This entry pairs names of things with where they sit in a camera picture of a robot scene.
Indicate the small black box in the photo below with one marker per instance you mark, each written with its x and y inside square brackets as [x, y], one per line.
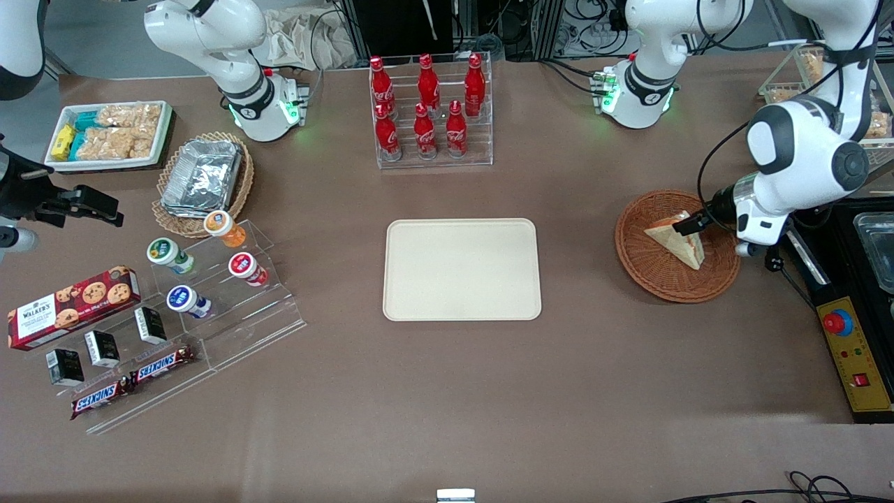
[151, 325]
[103, 349]
[65, 367]

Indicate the light oval wicker basket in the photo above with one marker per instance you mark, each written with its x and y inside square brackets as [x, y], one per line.
[237, 199]

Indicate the Snickers chocolate bar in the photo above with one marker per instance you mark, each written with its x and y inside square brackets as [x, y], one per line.
[98, 398]
[160, 365]

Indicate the red Walkers cookie box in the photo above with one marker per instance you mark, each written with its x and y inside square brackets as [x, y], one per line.
[70, 307]

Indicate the orange lid yogurt cup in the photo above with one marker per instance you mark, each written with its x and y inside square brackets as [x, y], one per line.
[222, 227]

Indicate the crumpled beige cloth bag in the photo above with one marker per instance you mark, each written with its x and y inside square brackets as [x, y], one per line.
[293, 38]

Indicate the red lid yogurt cup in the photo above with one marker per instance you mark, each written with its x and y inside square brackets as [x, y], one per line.
[244, 267]

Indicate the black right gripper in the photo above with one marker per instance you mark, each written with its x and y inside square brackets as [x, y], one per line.
[21, 193]

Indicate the clear acrylic low stand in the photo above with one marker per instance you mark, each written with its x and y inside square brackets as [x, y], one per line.
[160, 398]

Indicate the black countertop appliance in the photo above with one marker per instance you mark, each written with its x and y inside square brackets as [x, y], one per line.
[848, 279]

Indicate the clear rice cracker bag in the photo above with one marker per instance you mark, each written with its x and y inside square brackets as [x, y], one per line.
[112, 143]
[129, 115]

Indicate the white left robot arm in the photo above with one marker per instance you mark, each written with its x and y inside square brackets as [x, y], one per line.
[803, 154]

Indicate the triangular sandwich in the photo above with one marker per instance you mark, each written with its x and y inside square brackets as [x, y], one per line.
[681, 248]

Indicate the green lid yogurt cup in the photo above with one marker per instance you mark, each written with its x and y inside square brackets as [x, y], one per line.
[166, 253]

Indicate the yellow snack packet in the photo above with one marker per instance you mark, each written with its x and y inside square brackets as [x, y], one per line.
[64, 140]

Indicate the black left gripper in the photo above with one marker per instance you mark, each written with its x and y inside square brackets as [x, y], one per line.
[721, 203]

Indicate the brown round wicker basket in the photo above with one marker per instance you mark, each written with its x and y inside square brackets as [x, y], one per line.
[656, 272]

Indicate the clear acrylic step stand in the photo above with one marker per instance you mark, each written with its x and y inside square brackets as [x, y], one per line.
[258, 321]

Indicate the red cola bottle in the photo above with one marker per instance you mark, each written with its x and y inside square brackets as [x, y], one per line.
[424, 134]
[387, 136]
[456, 133]
[380, 84]
[428, 84]
[475, 84]

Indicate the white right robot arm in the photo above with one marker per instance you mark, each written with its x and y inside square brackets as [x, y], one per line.
[237, 84]

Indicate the blue lid yogurt cup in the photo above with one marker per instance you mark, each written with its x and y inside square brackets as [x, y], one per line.
[184, 300]

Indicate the beige plastic tray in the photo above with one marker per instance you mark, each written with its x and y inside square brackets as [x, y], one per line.
[461, 269]

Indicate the yellow emergency stop control box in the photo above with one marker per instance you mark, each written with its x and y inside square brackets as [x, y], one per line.
[855, 356]

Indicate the clear glass container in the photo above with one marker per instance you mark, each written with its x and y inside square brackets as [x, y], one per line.
[876, 244]

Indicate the stacked aluminium foil containers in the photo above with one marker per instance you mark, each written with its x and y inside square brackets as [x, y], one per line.
[202, 175]

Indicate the bagged rice cracker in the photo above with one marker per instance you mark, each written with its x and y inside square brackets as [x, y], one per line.
[781, 96]
[814, 66]
[878, 126]

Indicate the white rectangular snack tray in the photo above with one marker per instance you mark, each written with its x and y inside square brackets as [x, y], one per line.
[164, 136]

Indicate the clear acrylic bottle rack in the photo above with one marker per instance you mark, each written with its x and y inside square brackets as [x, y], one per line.
[433, 162]

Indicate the teal snack packet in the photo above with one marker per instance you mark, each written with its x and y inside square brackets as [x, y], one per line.
[77, 145]
[85, 121]

